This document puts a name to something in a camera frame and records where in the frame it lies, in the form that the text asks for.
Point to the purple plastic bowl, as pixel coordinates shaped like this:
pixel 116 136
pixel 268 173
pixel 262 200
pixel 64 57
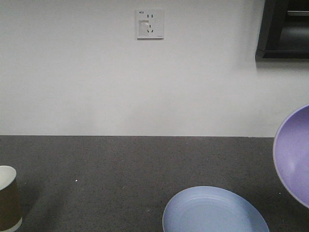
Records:
pixel 291 154

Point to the white wall socket right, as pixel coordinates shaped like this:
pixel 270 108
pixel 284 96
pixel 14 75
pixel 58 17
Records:
pixel 149 24

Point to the black range hood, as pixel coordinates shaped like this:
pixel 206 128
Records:
pixel 284 30

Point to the brown paper cup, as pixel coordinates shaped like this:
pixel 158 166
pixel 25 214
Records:
pixel 10 205

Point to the light blue plate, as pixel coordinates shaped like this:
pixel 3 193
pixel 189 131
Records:
pixel 211 209

